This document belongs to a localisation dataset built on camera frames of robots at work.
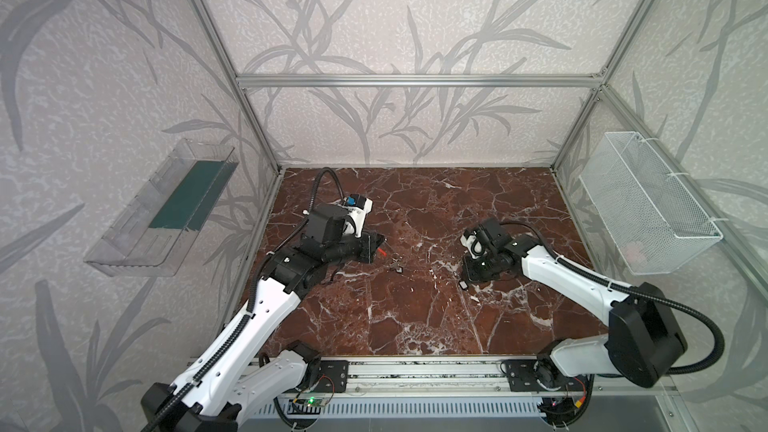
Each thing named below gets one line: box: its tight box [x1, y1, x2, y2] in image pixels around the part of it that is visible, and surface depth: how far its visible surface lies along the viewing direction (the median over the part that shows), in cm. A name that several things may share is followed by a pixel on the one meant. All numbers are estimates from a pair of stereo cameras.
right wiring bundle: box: [536, 382, 593, 431], surface depth 72 cm
